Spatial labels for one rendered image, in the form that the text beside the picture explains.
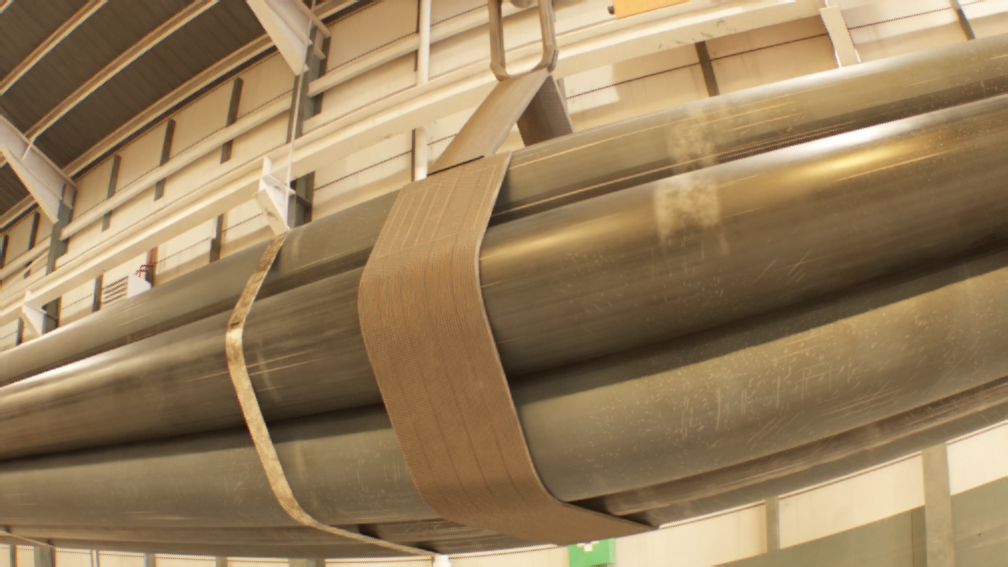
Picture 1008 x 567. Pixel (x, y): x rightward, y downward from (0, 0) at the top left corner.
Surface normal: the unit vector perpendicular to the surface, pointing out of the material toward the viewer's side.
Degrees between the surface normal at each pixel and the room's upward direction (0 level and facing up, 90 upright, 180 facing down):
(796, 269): 146
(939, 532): 90
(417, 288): 93
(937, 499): 90
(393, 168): 90
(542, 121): 127
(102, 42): 170
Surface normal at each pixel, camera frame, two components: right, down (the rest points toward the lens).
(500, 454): -0.36, 0.15
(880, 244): -0.19, 0.56
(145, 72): -0.01, 0.84
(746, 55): -0.46, -0.34
